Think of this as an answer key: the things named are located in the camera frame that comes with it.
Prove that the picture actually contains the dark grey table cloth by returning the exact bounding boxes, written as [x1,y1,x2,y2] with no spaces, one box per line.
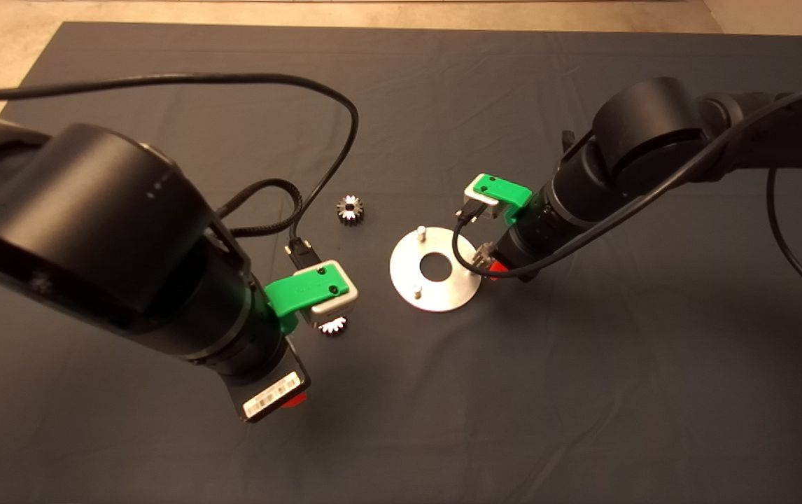
[0,21,802,504]

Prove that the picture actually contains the green left camera mount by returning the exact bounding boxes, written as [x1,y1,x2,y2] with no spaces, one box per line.
[265,265,342,335]

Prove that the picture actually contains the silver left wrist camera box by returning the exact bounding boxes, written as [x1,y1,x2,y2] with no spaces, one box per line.
[303,260,360,326]

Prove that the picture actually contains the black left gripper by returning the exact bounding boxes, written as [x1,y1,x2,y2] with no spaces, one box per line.
[223,343,312,423]

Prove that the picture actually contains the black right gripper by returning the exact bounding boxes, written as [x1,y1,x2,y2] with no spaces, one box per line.
[486,223,556,283]

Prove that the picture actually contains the smooth black left camera cable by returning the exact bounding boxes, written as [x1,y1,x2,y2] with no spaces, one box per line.
[0,72,360,270]

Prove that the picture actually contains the smooth black right camera cable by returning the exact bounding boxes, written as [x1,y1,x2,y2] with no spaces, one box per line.
[451,83,802,312]

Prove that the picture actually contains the round metal carrier plate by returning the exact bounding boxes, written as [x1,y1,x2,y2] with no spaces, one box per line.
[389,225,483,313]

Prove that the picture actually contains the green right camera mount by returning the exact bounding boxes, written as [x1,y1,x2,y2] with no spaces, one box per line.
[479,174,535,226]

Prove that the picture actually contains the short braided left wrist cable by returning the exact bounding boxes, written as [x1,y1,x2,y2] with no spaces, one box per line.
[218,178,304,239]

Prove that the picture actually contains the smooth black camera cable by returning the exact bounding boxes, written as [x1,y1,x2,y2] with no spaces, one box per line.
[451,83,802,312]
[0,72,360,270]

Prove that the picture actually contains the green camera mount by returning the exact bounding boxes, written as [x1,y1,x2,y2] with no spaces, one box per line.
[479,174,535,226]
[265,265,342,335]

